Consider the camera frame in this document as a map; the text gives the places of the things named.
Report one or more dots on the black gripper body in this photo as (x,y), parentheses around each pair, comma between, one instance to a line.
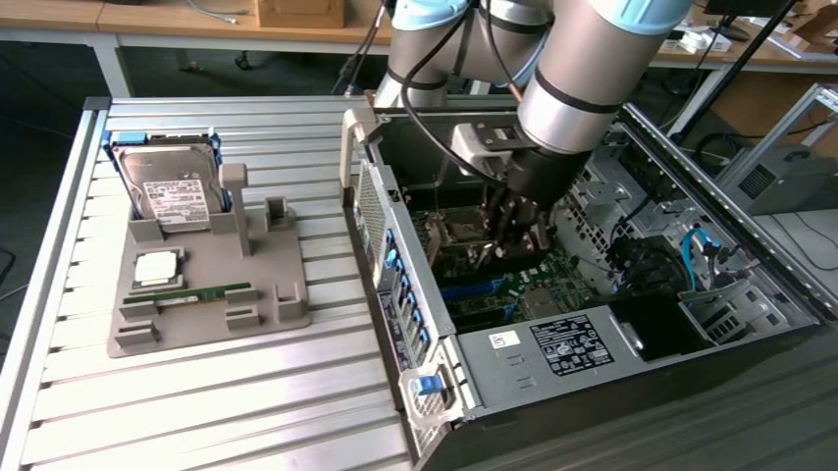
(544,176)

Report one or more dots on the graphics card with metal bracket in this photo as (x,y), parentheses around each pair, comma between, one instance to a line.
(436,240)

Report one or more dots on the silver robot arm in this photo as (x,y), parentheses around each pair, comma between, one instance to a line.
(589,64)

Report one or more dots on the CPU socket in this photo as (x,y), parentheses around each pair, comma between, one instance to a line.
(465,228)

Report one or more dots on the green motherboard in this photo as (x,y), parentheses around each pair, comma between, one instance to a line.
(570,265)

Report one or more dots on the thin socket locking lever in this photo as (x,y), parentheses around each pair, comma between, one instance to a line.
(437,196)

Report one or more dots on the grey chipset heat sink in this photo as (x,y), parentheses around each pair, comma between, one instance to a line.
(544,304)

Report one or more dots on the blue expansion slot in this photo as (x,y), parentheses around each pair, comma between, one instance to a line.
(468,290)

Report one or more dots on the grey power supply unit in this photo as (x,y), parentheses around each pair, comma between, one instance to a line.
(510,373)

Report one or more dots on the blue case latch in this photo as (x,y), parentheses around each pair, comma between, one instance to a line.
(426,385)

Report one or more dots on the grey plastic disk bay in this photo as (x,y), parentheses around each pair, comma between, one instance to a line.
(733,309)

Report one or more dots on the white small boxes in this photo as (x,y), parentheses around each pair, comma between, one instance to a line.
(711,44)

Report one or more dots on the black stand pole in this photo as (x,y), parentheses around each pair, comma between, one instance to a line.
(740,64)

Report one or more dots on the grey tower computer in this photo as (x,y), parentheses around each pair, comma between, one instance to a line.
(799,186)

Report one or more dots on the open black PC case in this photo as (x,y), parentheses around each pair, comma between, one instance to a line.
(623,422)

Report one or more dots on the black monitor stand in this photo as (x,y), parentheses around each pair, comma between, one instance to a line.
(733,32)

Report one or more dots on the grey plastic parts rack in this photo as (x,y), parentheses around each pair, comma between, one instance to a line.
(210,275)

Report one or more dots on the green RAM stick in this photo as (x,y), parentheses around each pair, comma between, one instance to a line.
(197,296)

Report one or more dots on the brown cardboard box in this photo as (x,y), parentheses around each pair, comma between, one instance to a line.
(298,12)

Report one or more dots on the hard disk in blue carrier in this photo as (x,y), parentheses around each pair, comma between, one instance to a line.
(170,181)

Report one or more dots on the folded cardboard packaging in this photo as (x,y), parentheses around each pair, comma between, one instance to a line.
(819,34)

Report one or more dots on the silver CPU chip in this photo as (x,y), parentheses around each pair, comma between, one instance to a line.
(158,270)

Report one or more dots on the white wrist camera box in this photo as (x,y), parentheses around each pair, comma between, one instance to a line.
(481,144)

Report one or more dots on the aluminium profile frame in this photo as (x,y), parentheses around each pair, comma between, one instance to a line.
(803,105)

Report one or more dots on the wooden desk white frame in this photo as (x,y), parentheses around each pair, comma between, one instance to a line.
(53,19)

